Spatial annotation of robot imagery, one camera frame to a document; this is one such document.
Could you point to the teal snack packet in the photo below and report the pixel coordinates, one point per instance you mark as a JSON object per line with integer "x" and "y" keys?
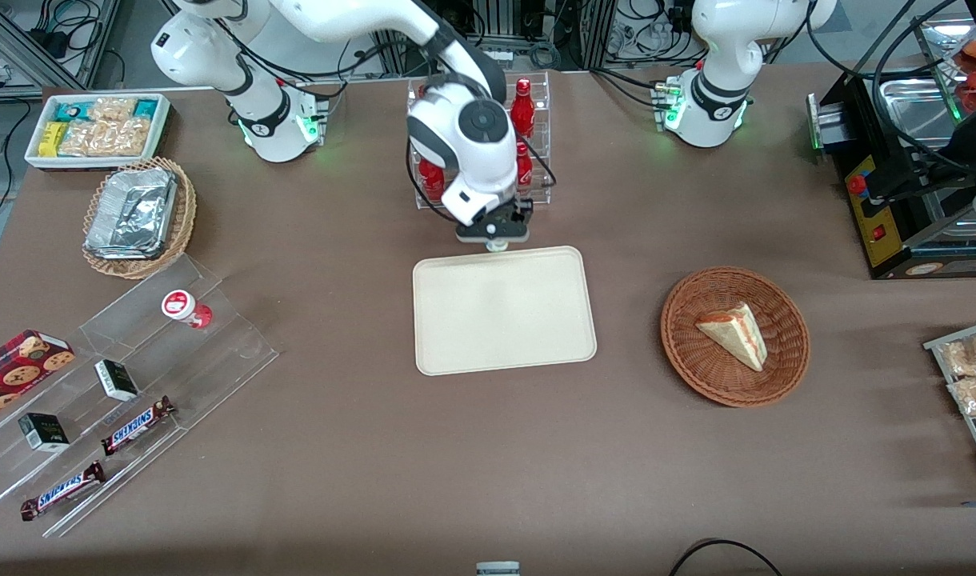
{"x": 69, "y": 110}
{"x": 145, "y": 108}

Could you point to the clear bag of crackers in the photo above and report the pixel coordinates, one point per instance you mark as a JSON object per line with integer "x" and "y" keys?
{"x": 104, "y": 140}
{"x": 112, "y": 110}

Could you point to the stacked foil trays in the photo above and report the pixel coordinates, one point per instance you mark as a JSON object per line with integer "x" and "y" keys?
{"x": 132, "y": 212}

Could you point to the oval wicker basket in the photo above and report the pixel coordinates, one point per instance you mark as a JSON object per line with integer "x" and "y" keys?
{"x": 186, "y": 216}

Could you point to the clear acrylic stepped shelf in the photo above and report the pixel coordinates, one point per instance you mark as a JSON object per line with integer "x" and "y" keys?
{"x": 216, "y": 352}

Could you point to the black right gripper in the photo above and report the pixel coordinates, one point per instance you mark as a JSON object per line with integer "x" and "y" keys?
{"x": 519, "y": 212}

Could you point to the red cola bottle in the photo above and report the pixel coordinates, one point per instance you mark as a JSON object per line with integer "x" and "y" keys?
{"x": 525, "y": 166}
{"x": 522, "y": 100}
{"x": 430, "y": 180}

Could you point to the steel warmer pan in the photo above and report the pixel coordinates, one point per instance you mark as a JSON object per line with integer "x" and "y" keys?
{"x": 912, "y": 108}

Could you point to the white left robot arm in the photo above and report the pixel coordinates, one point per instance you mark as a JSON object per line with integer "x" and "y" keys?
{"x": 720, "y": 96}

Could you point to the red gum container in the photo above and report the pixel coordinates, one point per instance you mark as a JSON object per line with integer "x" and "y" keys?
{"x": 186, "y": 308}

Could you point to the wrapped triangle sandwich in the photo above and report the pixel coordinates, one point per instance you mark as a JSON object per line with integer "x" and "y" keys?
{"x": 736, "y": 334}

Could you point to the round brown wicker basket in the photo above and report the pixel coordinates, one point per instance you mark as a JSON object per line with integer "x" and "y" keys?
{"x": 696, "y": 368}

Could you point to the white plastic crate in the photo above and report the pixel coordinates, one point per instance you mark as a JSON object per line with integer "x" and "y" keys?
{"x": 36, "y": 160}

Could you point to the tray of packaged snacks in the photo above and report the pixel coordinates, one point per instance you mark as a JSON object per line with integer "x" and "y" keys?
{"x": 936, "y": 346}

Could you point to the white power strip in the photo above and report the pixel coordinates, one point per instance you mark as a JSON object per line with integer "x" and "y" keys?
{"x": 502, "y": 55}

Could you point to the cream plastic tray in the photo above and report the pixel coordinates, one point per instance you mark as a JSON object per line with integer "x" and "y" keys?
{"x": 504, "y": 320}

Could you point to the clear acrylic bottle rack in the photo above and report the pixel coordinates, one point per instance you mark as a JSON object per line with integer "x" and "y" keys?
{"x": 540, "y": 192}

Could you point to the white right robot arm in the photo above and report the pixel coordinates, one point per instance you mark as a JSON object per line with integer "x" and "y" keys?
{"x": 472, "y": 136}

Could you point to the yellow snack box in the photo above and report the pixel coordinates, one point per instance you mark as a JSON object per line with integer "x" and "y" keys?
{"x": 53, "y": 138}

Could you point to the Snickers bar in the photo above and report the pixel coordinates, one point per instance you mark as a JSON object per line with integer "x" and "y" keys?
{"x": 62, "y": 490}
{"x": 138, "y": 424}

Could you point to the green gum container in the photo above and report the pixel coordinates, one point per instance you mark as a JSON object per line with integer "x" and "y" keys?
{"x": 497, "y": 246}

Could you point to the black food warmer yellow panel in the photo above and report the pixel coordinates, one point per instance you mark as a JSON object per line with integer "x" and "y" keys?
{"x": 876, "y": 236}

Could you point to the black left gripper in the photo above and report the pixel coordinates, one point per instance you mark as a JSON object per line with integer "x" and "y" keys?
{"x": 896, "y": 186}

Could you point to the small black box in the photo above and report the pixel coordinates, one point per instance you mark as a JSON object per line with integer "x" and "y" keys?
{"x": 116, "y": 380}
{"x": 43, "y": 432}

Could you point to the red tartan cookie box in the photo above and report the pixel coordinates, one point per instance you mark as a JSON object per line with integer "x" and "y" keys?
{"x": 20, "y": 364}

